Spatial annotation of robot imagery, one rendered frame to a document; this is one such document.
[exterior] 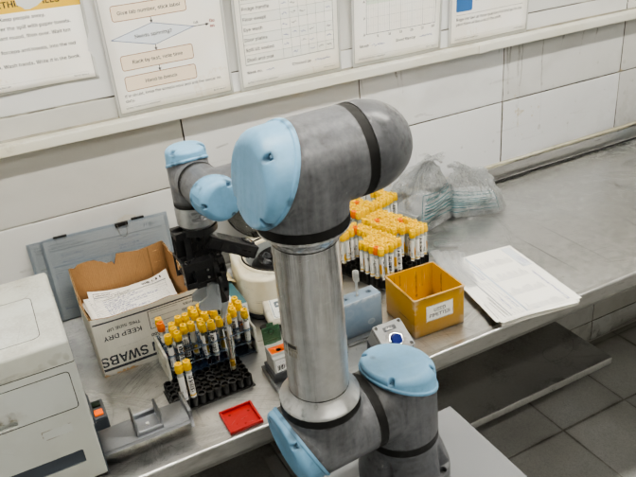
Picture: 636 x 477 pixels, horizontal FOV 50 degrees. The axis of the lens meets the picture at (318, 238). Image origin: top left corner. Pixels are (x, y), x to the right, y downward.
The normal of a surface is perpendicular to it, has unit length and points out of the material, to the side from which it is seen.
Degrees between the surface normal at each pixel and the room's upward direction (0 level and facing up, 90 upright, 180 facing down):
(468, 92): 90
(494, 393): 0
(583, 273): 0
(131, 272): 88
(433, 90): 90
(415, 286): 90
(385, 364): 7
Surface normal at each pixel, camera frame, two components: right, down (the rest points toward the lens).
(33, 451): 0.46, 0.36
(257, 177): -0.87, 0.18
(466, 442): -0.11, -0.89
